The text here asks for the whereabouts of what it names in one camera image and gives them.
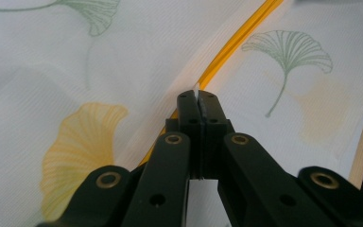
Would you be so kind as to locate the white ginkgo leaf print scarf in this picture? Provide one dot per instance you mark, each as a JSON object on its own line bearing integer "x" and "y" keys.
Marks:
{"x": 75, "y": 69}

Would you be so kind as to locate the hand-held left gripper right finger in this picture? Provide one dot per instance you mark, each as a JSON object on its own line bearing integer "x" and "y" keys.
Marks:
{"x": 214, "y": 123}

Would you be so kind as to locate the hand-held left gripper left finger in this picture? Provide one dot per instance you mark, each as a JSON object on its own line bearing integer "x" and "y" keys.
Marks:
{"x": 187, "y": 126}

